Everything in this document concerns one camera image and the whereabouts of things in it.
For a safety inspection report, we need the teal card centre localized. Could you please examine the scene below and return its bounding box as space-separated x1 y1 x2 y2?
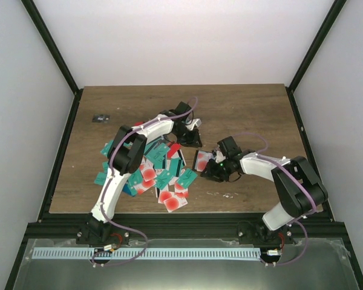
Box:
146 143 171 164

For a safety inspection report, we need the right black frame post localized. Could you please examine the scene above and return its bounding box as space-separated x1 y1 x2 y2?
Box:
286 0 347 92

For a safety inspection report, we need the black frame post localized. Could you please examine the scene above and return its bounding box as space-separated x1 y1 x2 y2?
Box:
21 0 80 95
286 0 347 92

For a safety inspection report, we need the white red circle card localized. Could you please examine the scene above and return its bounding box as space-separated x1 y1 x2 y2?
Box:
174 182 189 198
195 150 212 172
164 196 188 213

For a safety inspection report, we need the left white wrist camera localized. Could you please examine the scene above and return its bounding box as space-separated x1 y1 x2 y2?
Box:
187 118 201 131

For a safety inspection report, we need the blue card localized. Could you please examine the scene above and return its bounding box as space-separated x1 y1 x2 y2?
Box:
122 182 137 196

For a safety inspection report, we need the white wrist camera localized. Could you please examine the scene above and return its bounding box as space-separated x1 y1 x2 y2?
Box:
187 118 201 131
212 147 226 164

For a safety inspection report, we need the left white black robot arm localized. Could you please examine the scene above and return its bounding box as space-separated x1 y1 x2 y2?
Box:
89 101 202 244

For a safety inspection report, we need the light blue slotted strip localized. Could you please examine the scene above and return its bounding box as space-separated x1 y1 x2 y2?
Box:
31 247 261 261

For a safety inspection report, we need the small black tag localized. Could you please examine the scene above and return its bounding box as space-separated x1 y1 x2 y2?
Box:
92 114 110 123

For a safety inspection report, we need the teal VIP card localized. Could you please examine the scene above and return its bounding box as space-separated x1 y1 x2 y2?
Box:
176 169 197 189

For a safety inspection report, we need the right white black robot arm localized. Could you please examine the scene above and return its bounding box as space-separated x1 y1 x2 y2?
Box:
194 137 329 243

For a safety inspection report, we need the black card holder wallet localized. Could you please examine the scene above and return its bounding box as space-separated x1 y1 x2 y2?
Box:
192 150 215 172

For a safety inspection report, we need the left black frame post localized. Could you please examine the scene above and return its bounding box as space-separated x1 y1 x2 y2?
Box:
21 0 80 95

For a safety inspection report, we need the black front rail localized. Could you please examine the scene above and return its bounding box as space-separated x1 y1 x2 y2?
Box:
25 213 348 239

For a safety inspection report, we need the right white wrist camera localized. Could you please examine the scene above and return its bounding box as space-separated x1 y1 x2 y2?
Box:
212 147 226 164

